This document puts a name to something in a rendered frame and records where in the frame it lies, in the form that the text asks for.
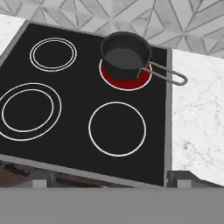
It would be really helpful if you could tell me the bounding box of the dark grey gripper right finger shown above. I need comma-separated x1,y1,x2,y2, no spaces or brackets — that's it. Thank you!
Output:
166,170,223,189

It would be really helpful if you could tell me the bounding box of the dark grey saucepan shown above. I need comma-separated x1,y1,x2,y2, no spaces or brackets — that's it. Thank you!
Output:
100,31,188,87

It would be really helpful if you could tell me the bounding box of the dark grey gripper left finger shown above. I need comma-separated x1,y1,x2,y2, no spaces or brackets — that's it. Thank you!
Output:
15,170,58,189

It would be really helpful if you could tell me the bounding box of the black glass hob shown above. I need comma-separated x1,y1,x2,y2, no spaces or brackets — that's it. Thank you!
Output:
0,19,173,189

